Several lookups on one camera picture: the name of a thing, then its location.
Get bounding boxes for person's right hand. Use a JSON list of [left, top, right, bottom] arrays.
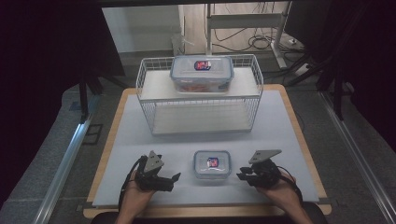
[[257, 172, 302, 215]]

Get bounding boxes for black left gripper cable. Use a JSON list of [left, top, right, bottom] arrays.
[[117, 155, 148, 216]]

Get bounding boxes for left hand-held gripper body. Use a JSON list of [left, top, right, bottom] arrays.
[[134, 150, 176, 192]]

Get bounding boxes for wooden-edged white board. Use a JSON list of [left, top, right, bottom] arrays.
[[92, 90, 320, 208]]

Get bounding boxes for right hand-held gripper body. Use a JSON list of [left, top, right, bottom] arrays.
[[247, 149, 283, 189]]

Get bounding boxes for white metal stand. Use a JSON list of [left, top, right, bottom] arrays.
[[205, 2, 289, 70]]

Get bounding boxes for small clear food container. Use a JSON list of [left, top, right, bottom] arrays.
[[192, 149, 233, 181]]

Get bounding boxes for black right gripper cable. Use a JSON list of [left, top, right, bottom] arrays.
[[275, 165, 304, 209]]

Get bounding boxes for person's left hand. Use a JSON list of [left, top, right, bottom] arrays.
[[120, 172, 157, 217]]

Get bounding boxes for large clear food container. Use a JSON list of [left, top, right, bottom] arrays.
[[169, 54, 235, 94]]

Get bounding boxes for black floor cables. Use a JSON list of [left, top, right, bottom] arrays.
[[213, 27, 300, 54]]

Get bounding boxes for white wire shelf rack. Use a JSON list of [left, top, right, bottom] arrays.
[[135, 53, 265, 136]]

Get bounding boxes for black stand legs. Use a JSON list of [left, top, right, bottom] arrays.
[[77, 69, 129, 123], [285, 46, 347, 121]]

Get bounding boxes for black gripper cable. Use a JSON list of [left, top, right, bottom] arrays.
[[275, 165, 304, 209], [117, 155, 148, 216]]

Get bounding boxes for aluminium rail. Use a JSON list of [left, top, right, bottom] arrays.
[[319, 91, 396, 224], [32, 92, 101, 224]]

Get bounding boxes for clear plastic holder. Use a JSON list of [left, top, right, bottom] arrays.
[[171, 33, 194, 58]]

